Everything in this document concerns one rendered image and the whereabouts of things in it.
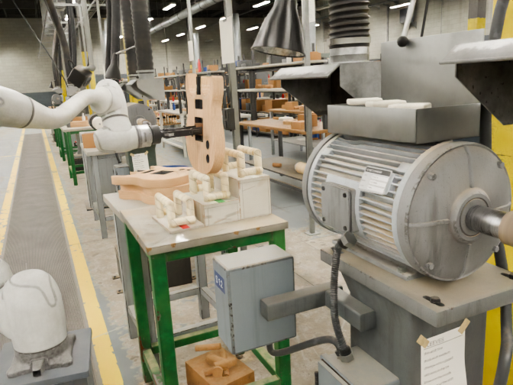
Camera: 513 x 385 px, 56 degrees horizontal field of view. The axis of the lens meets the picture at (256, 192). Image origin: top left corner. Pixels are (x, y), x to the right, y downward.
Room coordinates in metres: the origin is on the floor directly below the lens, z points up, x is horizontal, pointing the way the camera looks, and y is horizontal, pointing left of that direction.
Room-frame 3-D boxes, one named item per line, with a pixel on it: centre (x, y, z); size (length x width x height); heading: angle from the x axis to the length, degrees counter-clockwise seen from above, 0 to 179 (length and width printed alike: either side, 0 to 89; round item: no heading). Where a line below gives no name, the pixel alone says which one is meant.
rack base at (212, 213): (2.03, 0.20, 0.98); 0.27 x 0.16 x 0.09; 27
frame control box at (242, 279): (0.97, -0.03, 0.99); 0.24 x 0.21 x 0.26; 24
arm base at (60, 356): (1.34, 0.68, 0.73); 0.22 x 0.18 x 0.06; 16
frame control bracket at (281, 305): (0.99, -0.09, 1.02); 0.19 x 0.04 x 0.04; 114
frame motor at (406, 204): (0.98, -0.29, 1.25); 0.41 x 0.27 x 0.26; 24
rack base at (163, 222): (1.96, 0.34, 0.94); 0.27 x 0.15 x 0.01; 27
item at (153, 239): (2.06, 0.27, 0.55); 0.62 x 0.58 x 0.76; 24
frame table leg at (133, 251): (2.21, 0.61, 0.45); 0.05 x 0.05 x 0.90; 24
